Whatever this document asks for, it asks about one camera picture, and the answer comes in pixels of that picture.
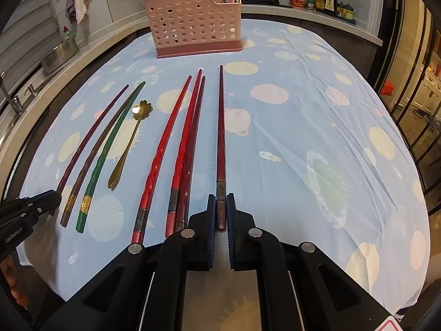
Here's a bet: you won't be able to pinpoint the dark maroon chopstick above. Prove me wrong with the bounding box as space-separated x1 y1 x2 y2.
51 84 130 216

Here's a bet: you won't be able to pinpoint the green chopstick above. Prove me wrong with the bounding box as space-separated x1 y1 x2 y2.
76 81 147 233

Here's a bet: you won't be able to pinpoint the brown chopstick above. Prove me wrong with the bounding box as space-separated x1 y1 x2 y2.
60 81 145 227

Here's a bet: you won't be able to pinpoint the metal colander bowl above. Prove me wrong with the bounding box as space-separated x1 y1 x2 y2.
41 38 80 74

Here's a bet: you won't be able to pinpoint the purple hanging cloth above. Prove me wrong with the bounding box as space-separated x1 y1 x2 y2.
65 0 78 25

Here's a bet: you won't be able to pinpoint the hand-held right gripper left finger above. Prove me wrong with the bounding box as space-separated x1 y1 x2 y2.
38 195 216 331

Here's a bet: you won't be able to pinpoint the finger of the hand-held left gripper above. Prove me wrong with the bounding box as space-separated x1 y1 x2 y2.
24 189 63 219

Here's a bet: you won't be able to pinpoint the dark red chopstick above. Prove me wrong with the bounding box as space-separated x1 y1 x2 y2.
215 65 228 232
175 76 206 234

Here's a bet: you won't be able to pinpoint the white window blinds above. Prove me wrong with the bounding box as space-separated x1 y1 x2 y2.
0 0 69 87

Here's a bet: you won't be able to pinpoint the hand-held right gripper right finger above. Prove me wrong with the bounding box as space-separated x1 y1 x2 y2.
225 195 397 331

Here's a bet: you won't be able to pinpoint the chrome kitchen faucet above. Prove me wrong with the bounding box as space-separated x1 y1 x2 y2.
0 72 23 116

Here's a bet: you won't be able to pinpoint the pink perforated utensil holder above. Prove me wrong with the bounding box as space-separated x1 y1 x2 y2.
144 0 243 59

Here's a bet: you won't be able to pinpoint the glass sliding door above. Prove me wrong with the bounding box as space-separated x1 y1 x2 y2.
365 0 441 214

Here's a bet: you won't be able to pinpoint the gold flower spoon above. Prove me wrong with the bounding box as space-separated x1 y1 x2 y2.
108 100 154 190

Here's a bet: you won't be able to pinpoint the blue planet print tablecloth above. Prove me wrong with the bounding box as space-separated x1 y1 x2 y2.
15 19 433 318

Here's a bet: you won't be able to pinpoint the white hanging towel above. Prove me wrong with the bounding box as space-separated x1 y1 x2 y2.
73 0 93 25

